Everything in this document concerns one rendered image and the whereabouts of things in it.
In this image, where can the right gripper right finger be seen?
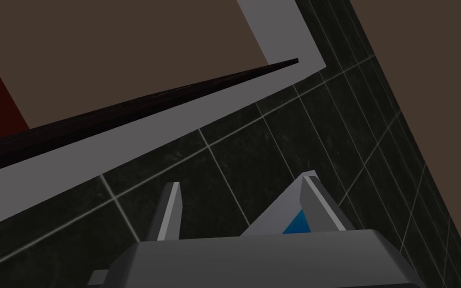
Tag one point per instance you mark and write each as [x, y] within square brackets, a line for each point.
[290, 208]

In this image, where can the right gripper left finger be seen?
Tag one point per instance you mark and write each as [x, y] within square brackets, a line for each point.
[169, 216]

